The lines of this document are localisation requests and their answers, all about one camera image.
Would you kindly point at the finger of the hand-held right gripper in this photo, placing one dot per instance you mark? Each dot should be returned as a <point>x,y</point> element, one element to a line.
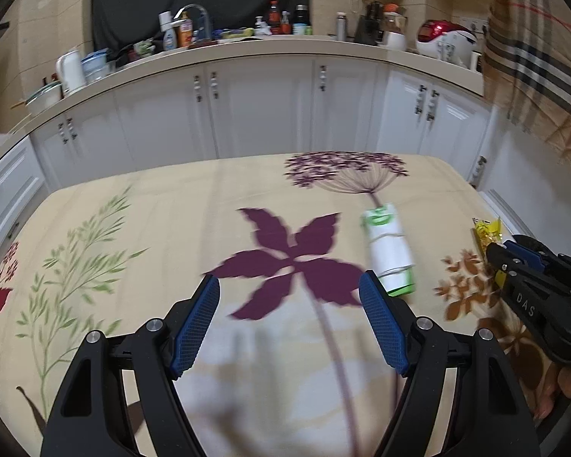
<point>528,247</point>
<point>495,257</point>

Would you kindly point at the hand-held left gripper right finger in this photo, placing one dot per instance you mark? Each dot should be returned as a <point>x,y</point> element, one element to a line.
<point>383,323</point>

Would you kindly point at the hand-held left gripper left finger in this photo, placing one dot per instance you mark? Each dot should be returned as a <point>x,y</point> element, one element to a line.
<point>195,328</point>

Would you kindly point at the yellow wrapper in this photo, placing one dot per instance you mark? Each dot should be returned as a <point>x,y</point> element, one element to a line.
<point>485,231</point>

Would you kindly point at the white green tube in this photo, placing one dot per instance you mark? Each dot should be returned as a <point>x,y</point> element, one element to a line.
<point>388,247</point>

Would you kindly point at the white door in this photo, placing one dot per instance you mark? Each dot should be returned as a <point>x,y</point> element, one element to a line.
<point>528,176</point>

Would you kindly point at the plaid cloth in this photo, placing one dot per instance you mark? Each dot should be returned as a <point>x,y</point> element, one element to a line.
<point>533,47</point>

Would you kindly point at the red white rice cooker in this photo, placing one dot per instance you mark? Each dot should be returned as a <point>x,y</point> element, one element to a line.
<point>445,38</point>

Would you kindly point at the white kitchen cabinets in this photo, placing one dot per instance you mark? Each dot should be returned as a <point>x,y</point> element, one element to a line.
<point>261,104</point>

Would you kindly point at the white blender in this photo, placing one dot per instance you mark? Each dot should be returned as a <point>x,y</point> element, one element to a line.
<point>395,33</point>

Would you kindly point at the black knife block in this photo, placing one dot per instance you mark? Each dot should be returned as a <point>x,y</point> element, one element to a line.
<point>367,26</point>

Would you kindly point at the white lidded bowl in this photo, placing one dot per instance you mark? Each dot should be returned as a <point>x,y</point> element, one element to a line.
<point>45,97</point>

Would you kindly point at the grey thermos bottle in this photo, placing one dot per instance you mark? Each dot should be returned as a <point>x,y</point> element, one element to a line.
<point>341,26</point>

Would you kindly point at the clear plastic containers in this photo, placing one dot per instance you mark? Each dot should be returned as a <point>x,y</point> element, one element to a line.
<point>97,66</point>

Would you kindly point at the white thermos jug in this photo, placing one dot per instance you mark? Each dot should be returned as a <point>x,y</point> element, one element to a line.
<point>71,74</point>

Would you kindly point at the white spray bottle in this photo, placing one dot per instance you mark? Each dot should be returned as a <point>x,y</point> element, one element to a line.
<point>169,40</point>

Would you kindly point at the orange dish soap bottle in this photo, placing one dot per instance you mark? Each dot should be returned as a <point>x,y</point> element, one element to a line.
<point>185,33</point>

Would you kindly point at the green cloth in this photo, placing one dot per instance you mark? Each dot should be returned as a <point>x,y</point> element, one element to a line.
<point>238,33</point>

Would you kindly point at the bottles on counter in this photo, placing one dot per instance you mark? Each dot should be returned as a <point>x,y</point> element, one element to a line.
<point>301,21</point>

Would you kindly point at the white pump bottle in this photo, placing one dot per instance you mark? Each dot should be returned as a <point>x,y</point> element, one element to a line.
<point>261,27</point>

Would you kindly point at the small red sauce bottle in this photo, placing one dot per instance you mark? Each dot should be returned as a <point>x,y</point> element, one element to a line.
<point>286,24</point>

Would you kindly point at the chrome faucet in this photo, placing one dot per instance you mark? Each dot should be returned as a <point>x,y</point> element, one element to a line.
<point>192,6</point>

